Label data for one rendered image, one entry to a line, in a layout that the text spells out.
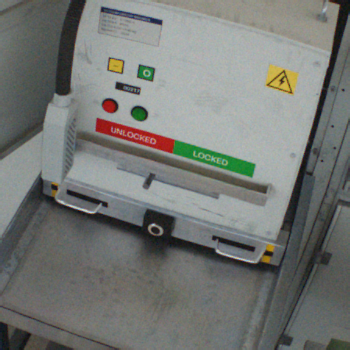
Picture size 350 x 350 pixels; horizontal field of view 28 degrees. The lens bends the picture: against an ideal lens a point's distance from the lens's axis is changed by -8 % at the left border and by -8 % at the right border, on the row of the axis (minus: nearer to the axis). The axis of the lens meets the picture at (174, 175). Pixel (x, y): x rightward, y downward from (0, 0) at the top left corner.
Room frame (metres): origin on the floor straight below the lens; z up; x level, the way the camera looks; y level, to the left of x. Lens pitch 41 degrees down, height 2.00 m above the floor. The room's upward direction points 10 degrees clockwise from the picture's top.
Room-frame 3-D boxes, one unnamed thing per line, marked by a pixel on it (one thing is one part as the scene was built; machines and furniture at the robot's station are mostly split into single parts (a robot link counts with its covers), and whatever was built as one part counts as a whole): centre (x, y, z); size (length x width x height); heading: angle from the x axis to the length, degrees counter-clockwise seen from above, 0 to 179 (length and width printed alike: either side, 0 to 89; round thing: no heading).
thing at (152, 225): (1.11, 0.02, 0.90); 0.06 x 0.03 x 0.05; 81
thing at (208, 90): (1.14, 0.01, 1.15); 0.48 x 0.01 x 0.48; 81
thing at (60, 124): (1.10, 0.23, 1.09); 0.08 x 0.05 x 0.17; 171
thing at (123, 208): (1.15, 0.01, 0.90); 0.54 x 0.05 x 0.06; 81
